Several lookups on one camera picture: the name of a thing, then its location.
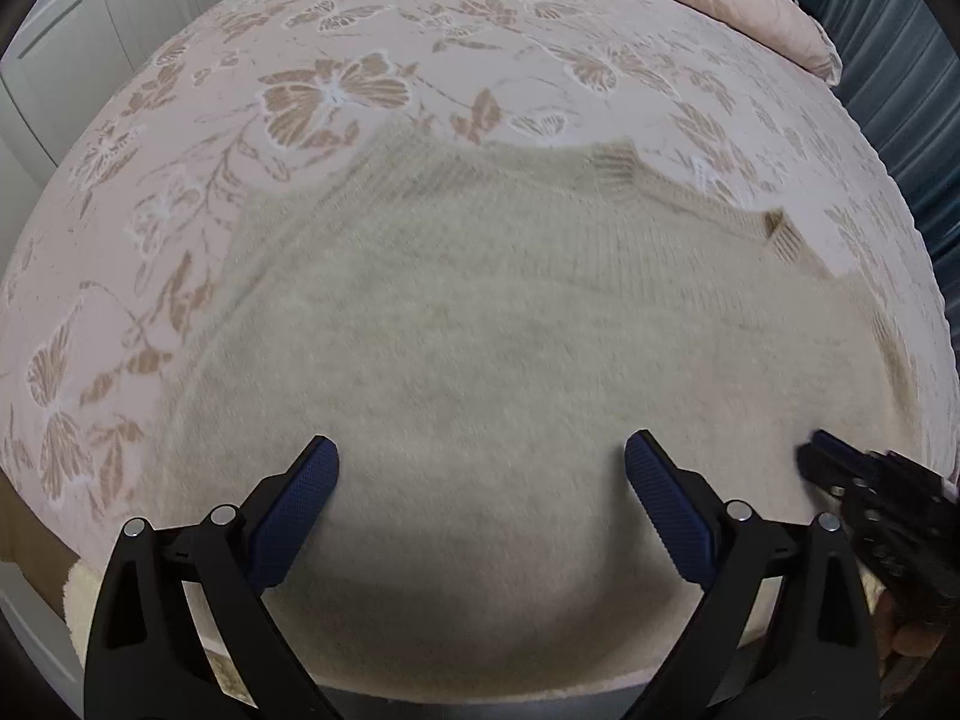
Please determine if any blue-grey curtain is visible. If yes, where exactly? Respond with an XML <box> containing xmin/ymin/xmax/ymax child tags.
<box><xmin>812</xmin><ymin>0</ymin><xmax>960</xmax><ymax>272</ymax></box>

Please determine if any person's right hand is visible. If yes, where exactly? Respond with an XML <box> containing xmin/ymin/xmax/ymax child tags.
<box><xmin>872</xmin><ymin>590</ymin><xmax>946</xmax><ymax>663</ymax></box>

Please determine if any white wardrobe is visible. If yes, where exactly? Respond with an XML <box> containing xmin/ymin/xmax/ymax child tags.
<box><xmin>2</xmin><ymin>0</ymin><xmax>220</xmax><ymax>260</ymax></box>

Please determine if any pink butterfly bed sheet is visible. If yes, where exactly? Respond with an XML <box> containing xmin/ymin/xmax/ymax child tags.
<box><xmin>2</xmin><ymin>0</ymin><xmax>958</xmax><ymax>566</ymax></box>

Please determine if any beige knit heart sweater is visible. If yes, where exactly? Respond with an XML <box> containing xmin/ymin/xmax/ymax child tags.
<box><xmin>140</xmin><ymin>122</ymin><xmax>923</xmax><ymax>704</ymax></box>

